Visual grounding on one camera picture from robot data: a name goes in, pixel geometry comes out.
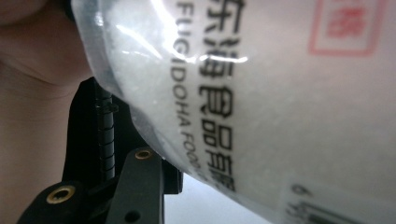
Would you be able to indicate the red and white pouch bag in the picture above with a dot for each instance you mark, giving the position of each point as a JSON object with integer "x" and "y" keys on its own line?
{"x": 280, "y": 109}

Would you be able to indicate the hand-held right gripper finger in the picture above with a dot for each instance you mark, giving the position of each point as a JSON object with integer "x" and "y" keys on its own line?
{"x": 87, "y": 137}

